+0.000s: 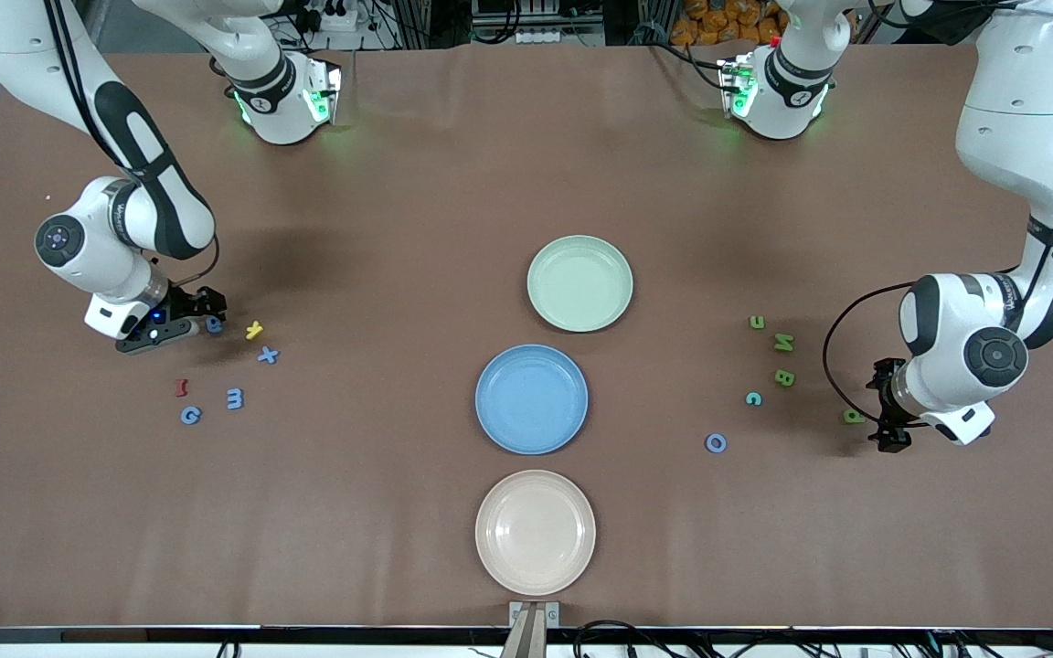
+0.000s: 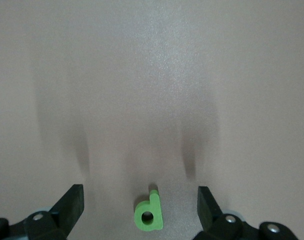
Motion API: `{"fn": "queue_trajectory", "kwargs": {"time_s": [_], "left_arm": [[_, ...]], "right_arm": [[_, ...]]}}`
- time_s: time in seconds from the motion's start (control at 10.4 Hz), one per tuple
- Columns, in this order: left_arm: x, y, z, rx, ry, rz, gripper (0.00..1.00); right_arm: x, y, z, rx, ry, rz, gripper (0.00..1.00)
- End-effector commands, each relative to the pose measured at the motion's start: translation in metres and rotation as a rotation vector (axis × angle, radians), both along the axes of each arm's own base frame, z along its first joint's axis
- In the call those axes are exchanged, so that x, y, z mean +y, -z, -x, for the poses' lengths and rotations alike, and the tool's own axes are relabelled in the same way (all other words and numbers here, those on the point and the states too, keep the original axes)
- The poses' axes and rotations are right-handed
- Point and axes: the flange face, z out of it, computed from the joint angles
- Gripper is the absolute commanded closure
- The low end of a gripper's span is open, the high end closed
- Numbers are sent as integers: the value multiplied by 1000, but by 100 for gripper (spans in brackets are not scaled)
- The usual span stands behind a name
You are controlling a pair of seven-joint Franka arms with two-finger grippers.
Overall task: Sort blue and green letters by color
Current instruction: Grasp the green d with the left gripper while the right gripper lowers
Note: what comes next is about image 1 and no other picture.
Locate grey metal mounting bracket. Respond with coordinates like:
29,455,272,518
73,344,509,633
501,600,561,658

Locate bag of orange items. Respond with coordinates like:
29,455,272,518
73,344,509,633
670,0,783,47

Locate white power strip with plugs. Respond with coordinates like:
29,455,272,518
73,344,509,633
303,0,358,33

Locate brown table cover sheet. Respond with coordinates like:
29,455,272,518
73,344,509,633
0,41,1053,631

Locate blue plate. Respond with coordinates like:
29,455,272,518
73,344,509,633
474,344,590,456

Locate beige plate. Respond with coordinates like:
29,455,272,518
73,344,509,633
474,469,598,598

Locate light green plate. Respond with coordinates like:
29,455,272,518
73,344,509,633
526,235,634,334

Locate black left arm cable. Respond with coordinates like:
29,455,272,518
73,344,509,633
822,137,1053,430

